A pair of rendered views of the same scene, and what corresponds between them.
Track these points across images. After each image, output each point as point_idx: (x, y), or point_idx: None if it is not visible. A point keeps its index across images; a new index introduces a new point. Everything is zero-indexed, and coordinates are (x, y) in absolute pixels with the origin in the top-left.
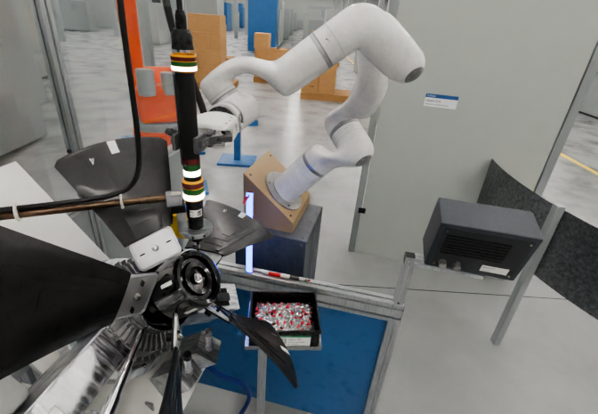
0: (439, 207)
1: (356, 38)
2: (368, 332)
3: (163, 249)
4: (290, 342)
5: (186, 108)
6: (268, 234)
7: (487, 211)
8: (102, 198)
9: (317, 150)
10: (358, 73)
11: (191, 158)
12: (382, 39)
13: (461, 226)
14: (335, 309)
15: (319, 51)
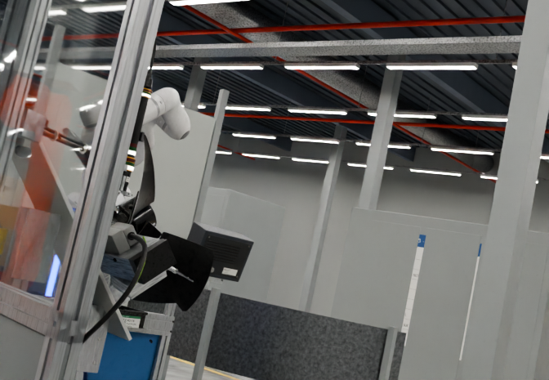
0: (198, 225)
1: (171, 105)
2: (144, 356)
3: (118, 197)
4: (127, 324)
5: (143, 115)
6: None
7: (221, 230)
8: None
9: None
10: (140, 131)
11: (136, 144)
12: (177, 109)
13: (216, 233)
14: None
15: (156, 107)
